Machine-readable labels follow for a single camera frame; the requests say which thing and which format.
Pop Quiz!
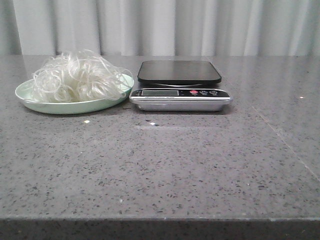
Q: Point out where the white vermicelli noodle bundle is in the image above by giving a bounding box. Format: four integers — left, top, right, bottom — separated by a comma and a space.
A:
27, 49, 132, 103

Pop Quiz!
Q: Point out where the black silver kitchen scale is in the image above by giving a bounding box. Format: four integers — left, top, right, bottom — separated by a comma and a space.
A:
129, 60, 233, 112

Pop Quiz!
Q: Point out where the light green round plate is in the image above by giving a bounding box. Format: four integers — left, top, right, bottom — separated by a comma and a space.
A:
15, 74, 134, 115

